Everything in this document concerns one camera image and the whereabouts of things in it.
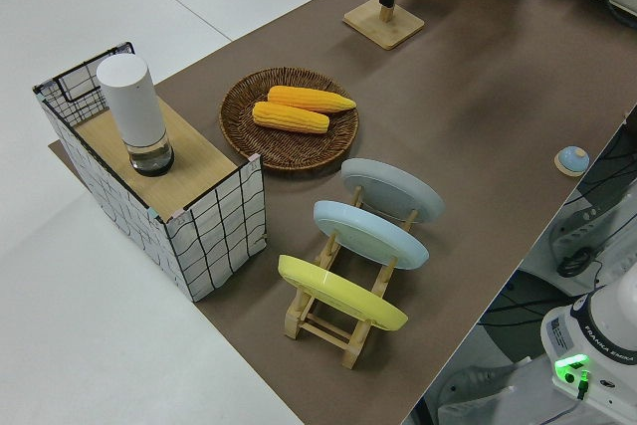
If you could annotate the large brown table mat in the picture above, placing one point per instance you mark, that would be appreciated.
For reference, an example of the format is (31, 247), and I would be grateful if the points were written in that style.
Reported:
(448, 121)

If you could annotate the blue dome bell wooden base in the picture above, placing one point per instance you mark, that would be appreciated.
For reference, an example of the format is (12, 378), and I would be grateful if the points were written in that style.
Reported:
(572, 160)

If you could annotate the brown wicker basket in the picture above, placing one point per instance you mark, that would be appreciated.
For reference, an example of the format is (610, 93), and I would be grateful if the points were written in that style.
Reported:
(249, 136)

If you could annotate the wooden mug tree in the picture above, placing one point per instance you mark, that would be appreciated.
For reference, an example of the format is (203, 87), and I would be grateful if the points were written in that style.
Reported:
(383, 32)

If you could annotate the white cylinder bottle clear base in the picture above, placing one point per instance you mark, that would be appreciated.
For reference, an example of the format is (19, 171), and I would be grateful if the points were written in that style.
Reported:
(132, 106)

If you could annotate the black power plug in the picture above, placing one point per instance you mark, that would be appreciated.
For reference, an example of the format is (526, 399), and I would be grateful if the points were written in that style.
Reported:
(577, 263)

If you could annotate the light blue plate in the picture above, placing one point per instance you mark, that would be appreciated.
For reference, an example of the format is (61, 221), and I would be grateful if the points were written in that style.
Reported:
(370, 236)

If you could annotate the wooden plate rack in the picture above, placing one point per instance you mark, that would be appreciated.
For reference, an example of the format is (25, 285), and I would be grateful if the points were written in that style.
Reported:
(351, 350)

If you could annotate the white power strip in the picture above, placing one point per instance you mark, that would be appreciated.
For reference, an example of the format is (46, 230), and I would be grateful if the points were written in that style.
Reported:
(582, 218)

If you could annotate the grey arm mounting base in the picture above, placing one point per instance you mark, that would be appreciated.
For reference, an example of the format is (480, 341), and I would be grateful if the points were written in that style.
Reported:
(478, 385)

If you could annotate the yellow plate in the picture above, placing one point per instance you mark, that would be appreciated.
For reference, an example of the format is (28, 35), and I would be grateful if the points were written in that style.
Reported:
(343, 293)

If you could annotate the grey plate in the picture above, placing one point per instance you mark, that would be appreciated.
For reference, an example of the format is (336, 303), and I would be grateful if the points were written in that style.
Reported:
(393, 191)

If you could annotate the yellow corn cob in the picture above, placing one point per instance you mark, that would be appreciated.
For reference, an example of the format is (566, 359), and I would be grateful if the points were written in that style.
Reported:
(291, 117)
(313, 99)

